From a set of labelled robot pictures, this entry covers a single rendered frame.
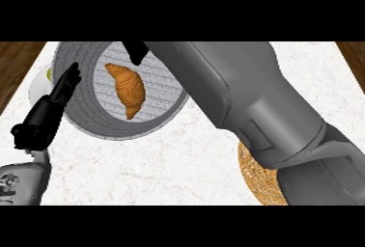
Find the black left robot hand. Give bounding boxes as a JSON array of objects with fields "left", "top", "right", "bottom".
[{"left": 10, "top": 62, "right": 82, "bottom": 151}]

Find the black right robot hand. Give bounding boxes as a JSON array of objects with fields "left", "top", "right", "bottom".
[{"left": 121, "top": 41, "right": 150, "bottom": 67}]

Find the brown croissant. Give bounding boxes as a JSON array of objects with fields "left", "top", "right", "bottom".
[{"left": 103, "top": 63, "right": 146, "bottom": 121}]

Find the round grey placemat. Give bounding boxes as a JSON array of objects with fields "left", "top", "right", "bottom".
[{"left": 51, "top": 41, "right": 190, "bottom": 141}]

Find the tan wicker basket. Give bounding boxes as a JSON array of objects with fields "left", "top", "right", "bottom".
[{"left": 236, "top": 140, "right": 289, "bottom": 206}]

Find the white plate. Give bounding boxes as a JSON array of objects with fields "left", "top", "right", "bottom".
[{"left": 28, "top": 65, "right": 57, "bottom": 106}]

